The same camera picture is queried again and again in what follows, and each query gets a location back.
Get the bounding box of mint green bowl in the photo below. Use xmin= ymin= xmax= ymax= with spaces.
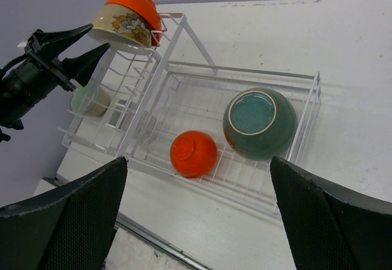
xmin=70 ymin=83 xmax=100 ymax=114

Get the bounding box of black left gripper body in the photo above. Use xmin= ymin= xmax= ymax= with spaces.
xmin=24 ymin=29 xmax=77 ymax=91

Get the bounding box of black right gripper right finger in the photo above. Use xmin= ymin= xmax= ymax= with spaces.
xmin=269 ymin=157 xmax=391 ymax=269

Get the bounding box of white wire dish rack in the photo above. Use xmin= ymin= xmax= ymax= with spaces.
xmin=62 ymin=13 xmax=321 ymax=216

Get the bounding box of small orange bowl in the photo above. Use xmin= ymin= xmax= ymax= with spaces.
xmin=170 ymin=130 xmax=217 ymax=179

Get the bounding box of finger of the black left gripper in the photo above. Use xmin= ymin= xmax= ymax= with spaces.
xmin=62 ymin=43 xmax=110 ymax=86
xmin=33 ymin=24 xmax=93 ymax=58

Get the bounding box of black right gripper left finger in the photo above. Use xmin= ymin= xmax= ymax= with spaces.
xmin=1 ymin=157 xmax=127 ymax=269

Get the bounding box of plain beige bowl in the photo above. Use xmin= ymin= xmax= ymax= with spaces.
xmin=83 ymin=86 xmax=111 ymax=117

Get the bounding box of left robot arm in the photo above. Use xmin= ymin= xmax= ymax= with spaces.
xmin=1 ymin=24 xmax=110 ymax=130

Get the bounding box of floral beige bowl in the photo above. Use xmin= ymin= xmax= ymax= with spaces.
xmin=89 ymin=4 xmax=152 ymax=56

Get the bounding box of large teal ceramic bowl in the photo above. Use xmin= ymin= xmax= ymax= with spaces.
xmin=222 ymin=88 xmax=298 ymax=161

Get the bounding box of large orange bowl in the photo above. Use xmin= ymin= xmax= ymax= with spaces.
xmin=105 ymin=0 xmax=162 ymax=31

